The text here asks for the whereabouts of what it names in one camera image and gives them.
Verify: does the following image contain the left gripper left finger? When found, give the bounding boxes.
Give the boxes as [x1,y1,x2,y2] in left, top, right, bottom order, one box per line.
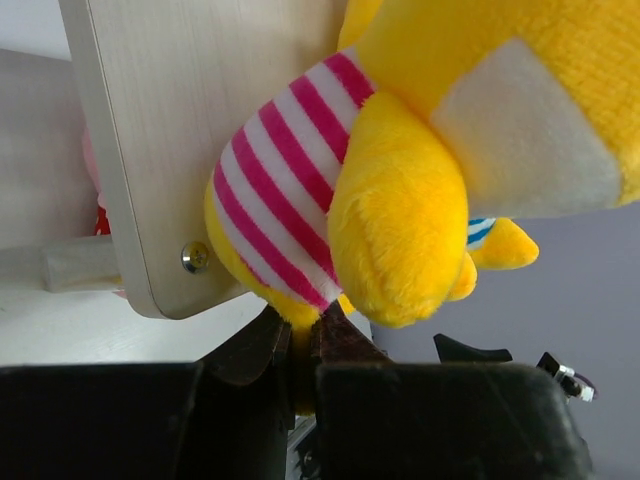
[1,308,293,479]

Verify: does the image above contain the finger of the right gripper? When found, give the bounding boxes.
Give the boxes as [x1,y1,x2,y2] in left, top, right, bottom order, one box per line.
[433,334,513,363]

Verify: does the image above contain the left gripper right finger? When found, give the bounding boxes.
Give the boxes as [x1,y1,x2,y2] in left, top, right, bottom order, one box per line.
[312,305,593,479]

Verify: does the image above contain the yellow toy blue stripes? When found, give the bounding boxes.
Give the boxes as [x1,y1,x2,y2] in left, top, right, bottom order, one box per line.
[468,218,539,270]

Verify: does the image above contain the yellow toy pink stripes face-down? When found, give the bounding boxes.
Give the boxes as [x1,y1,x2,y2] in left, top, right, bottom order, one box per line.
[204,1,639,415]

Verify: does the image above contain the pink toy red polka shirt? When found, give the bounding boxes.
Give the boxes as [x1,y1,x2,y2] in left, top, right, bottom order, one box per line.
[81,126,111,236]

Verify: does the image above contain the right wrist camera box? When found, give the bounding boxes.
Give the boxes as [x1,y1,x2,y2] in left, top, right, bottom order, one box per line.
[537,352,598,403]

